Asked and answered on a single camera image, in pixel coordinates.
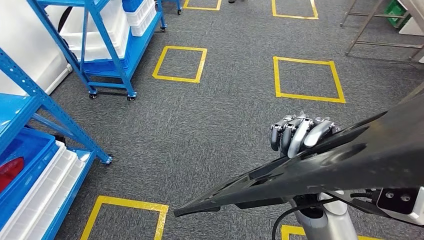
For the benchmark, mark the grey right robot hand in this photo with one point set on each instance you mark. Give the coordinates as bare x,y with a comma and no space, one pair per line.
298,132

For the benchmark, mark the black plastic plate part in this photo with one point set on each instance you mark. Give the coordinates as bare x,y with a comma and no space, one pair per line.
364,165

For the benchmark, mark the blue wheeled shelf rack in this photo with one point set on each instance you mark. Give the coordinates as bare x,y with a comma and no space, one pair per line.
114,56

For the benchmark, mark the blue metal shelf rack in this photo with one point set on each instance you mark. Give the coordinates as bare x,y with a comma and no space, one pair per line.
16,109

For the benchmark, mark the red part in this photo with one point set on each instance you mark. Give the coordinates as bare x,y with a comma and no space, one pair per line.
10,172

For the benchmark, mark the green plastic crate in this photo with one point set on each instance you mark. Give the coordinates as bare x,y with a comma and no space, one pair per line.
396,13

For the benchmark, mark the white board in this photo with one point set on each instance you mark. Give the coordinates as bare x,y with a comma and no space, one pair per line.
415,23

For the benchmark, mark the blue rack leg with caster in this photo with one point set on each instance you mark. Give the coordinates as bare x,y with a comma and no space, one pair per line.
178,6

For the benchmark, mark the stacked white plastic bins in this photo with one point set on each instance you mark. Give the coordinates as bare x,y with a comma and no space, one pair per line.
142,20

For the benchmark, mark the flat blue plastic bin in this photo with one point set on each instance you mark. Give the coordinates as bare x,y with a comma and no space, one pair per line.
99,67

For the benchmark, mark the small blue plastic bin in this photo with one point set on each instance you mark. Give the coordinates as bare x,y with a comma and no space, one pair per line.
130,5

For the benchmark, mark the large white plastic bin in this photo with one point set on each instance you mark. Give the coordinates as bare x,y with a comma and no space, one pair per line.
71,36

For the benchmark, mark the white car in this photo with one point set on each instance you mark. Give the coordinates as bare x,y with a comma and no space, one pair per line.
20,49

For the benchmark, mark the steel table frame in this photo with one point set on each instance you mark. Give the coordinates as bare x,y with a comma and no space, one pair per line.
381,43

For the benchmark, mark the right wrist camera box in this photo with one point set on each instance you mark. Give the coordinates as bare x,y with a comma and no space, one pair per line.
404,205

